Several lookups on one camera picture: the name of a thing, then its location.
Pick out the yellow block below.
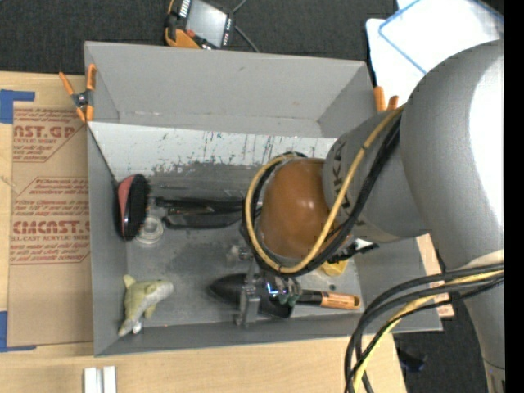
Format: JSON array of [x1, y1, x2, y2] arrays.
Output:
[[318, 258, 350, 278]]

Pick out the black cylinder on white bracket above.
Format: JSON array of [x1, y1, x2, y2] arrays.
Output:
[[327, 238, 380, 261]]

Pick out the brown cardboard board red print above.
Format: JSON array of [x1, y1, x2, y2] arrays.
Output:
[[0, 70, 95, 354]]

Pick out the black sunglasses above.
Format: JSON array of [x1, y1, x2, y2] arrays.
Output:
[[152, 194, 247, 231]]

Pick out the red and black round brush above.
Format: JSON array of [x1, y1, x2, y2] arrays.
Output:
[[113, 173, 152, 242]]

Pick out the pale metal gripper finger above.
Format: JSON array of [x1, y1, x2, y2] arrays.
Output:
[[243, 273, 263, 299], [233, 296, 260, 328]]

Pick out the grey-green plush dolphin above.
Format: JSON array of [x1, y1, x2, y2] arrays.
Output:
[[117, 274, 175, 338]]

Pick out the grey metal bin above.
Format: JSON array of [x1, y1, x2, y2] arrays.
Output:
[[84, 41, 445, 358]]

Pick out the black pointed object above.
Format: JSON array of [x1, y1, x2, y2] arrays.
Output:
[[209, 273, 251, 303]]

